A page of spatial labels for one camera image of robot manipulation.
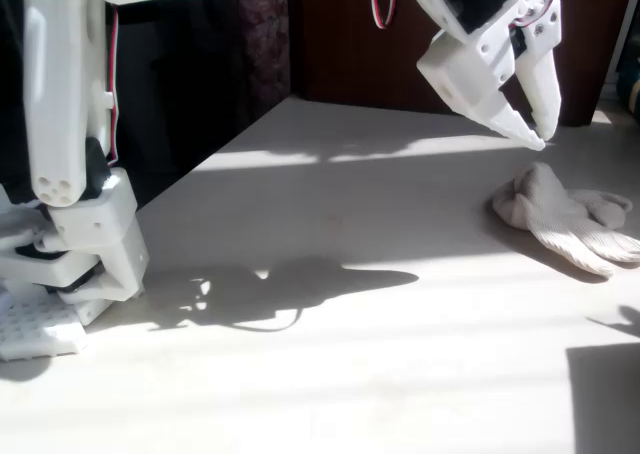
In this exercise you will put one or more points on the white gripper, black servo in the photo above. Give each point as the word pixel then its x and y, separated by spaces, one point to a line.
pixel 492 76

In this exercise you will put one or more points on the white knitted work glove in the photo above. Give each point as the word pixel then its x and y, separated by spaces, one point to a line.
pixel 545 209

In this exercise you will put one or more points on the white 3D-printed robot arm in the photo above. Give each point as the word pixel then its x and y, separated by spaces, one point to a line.
pixel 55 74

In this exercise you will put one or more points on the dark teal round object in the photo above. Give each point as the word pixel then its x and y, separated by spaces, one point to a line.
pixel 629 86

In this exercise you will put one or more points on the dark brown wooden cabinet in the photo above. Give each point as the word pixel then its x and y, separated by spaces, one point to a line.
pixel 350 39

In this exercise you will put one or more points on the dark patterned curtain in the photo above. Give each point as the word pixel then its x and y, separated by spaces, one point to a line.
pixel 262 39

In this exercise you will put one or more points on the white door frame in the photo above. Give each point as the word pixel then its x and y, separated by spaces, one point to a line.
pixel 617 44

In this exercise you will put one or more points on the white perforated base plate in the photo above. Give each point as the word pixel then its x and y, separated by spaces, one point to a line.
pixel 35 329

